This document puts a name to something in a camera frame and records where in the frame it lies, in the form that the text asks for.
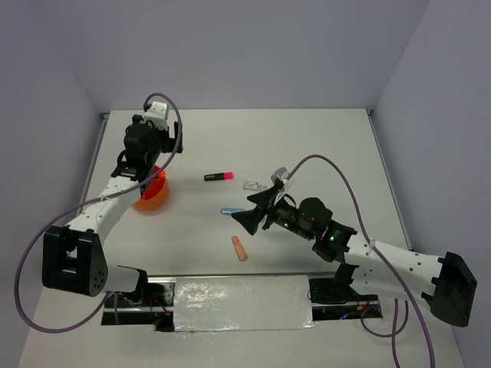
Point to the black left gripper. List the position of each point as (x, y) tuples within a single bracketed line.
[(170, 142)]

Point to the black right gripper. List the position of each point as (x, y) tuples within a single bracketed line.
[(265, 199)]

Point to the light blue correction tape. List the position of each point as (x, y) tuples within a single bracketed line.
[(230, 211)]

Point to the pink highlighter black body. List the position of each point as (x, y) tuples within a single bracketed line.
[(218, 176)]

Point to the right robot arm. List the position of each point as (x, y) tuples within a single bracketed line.
[(444, 284)]

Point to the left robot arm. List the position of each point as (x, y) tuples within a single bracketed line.
[(73, 257)]

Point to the small white eraser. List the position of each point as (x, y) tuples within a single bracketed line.
[(251, 186)]

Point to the salmon pink eraser stick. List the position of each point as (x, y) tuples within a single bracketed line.
[(239, 249)]

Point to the orange round pen holder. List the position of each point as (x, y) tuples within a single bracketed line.
[(155, 195)]

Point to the silver foil covered plate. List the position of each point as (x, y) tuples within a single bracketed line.
[(242, 303)]

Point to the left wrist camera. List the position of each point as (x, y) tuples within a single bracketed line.
[(156, 115)]

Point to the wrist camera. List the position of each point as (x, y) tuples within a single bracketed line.
[(156, 115), (282, 175)]

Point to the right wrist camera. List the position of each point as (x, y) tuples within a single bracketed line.
[(282, 175)]

